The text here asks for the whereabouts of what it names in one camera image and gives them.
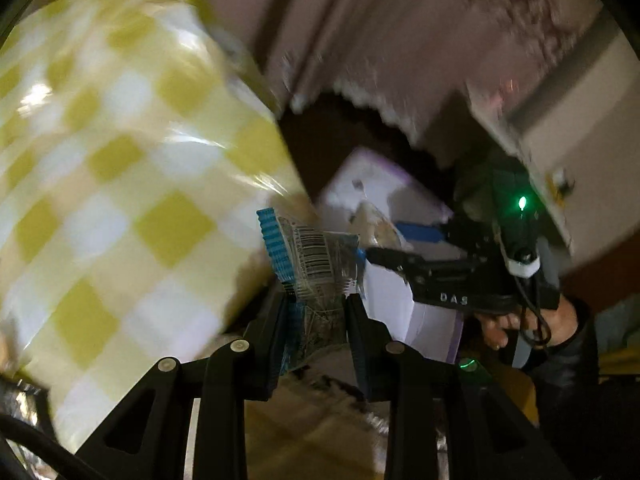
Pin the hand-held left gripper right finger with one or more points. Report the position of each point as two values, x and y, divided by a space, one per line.
361 370

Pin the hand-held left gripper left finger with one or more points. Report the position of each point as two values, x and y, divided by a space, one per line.
277 355

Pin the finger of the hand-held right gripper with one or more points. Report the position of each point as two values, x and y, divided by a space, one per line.
420 232
395 260

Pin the white purple box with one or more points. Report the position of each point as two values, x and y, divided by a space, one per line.
430 320

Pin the blue-edged clear seed packet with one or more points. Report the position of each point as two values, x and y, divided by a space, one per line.
310 260

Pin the person's right forearm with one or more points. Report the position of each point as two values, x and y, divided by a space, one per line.
570 365

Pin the person's right hand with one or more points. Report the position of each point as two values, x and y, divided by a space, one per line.
495 330

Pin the pale snack packet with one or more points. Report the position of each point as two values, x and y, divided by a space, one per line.
375 222

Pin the cream cabinet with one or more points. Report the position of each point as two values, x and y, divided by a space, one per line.
575 125

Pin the yellow white checkered tablecloth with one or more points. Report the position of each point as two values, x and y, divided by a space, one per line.
125 210

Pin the beige curtain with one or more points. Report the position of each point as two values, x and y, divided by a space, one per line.
350 20

